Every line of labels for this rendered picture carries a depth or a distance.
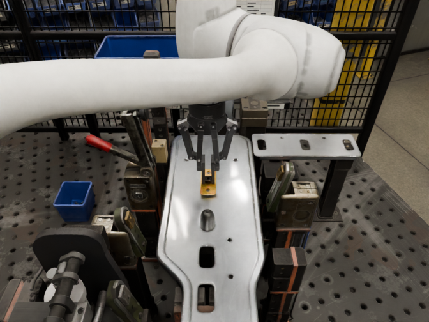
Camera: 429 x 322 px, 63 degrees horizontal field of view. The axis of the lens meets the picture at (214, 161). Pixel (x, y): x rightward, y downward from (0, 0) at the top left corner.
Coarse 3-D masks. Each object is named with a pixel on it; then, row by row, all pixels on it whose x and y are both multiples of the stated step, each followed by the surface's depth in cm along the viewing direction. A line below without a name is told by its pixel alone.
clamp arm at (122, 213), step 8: (120, 208) 66; (120, 216) 65; (128, 216) 67; (120, 224) 66; (128, 224) 67; (136, 224) 71; (128, 232) 67; (136, 232) 70; (136, 240) 70; (144, 240) 74; (136, 248) 71; (144, 248) 73; (136, 256) 73
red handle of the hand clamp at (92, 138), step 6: (90, 138) 76; (96, 138) 77; (90, 144) 77; (96, 144) 77; (102, 144) 77; (108, 144) 77; (108, 150) 78; (114, 150) 78; (120, 150) 79; (120, 156) 79; (126, 156) 79; (132, 156) 80; (132, 162) 80; (138, 162) 80; (150, 162) 82
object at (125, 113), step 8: (128, 112) 72; (136, 112) 72; (144, 112) 71; (128, 120) 71; (136, 120) 75; (144, 120) 72; (128, 128) 73; (136, 128) 73; (136, 136) 74; (144, 136) 78; (136, 144) 76; (144, 144) 79; (136, 152) 77; (144, 152) 77; (144, 160) 79; (152, 160) 82; (152, 168) 81
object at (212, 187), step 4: (200, 176) 87; (208, 176) 85; (200, 180) 86; (208, 180) 84; (200, 184) 85; (204, 184) 85; (208, 184) 85; (212, 184) 85; (200, 188) 84; (204, 188) 84; (208, 188) 84; (212, 188) 84; (200, 192) 83; (204, 192) 83; (208, 192) 83; (212, 192) 83
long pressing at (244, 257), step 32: (192, 160) 93; (224, 160) 93; (192, 192) 84; (224, 192) 84; (256, 192) 84; (160, 224) 77; (192, 224) 77; (224, 224) 77; (256, 224) 77; (160, 256) 71; (192, 256) 71; (224, 256) 71; (256, 256) 71; (192, 288) 66; (224, 288) 66; (192, 320) 61; (224, 320) 61; (256, 320) 62
